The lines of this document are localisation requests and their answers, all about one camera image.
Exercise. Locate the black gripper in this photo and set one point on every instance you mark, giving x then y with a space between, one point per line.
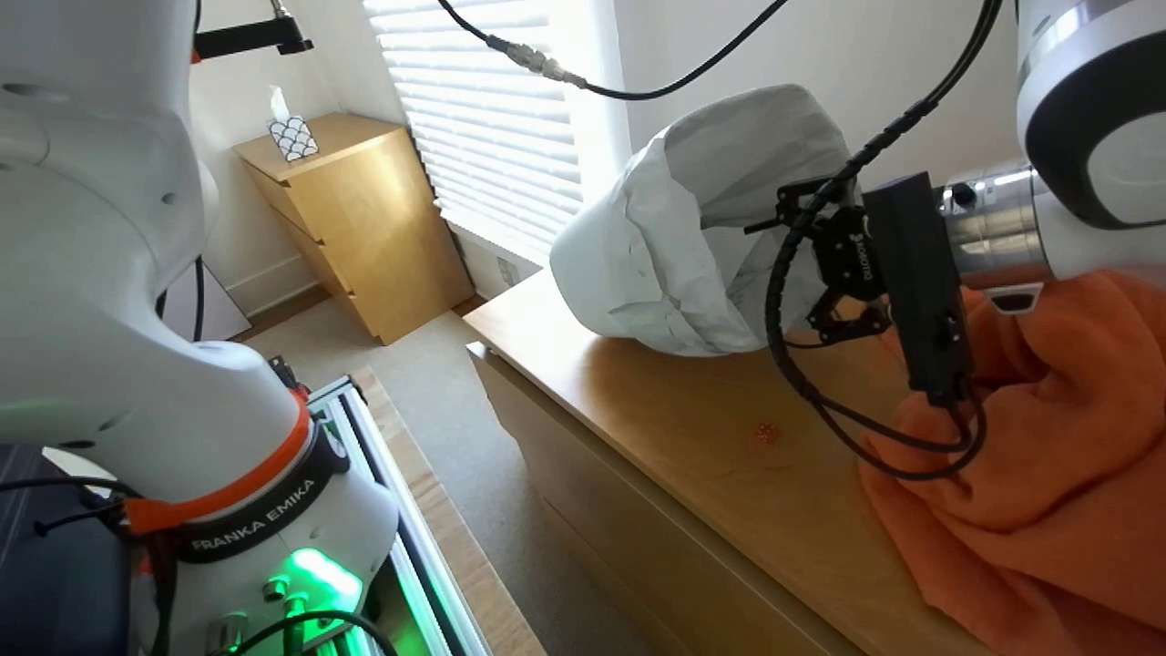
886 264

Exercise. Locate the white lined waste bin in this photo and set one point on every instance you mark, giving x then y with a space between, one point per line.
668 254

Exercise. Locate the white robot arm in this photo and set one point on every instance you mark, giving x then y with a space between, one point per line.
215 460

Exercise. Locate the light wooden dresser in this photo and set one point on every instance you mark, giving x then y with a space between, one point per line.
702 492

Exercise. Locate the orange cloth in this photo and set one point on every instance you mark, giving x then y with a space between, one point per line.
1054 535

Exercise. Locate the white window blinds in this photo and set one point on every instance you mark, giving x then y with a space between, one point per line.
496 141

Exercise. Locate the small wooden cabinet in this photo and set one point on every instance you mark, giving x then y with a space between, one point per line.
366 221

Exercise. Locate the patterned tissue box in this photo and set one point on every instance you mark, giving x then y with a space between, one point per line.
289 127

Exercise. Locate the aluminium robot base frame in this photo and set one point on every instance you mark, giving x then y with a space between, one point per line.
408 607

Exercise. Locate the black camera on mount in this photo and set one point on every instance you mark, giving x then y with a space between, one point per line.
275 31

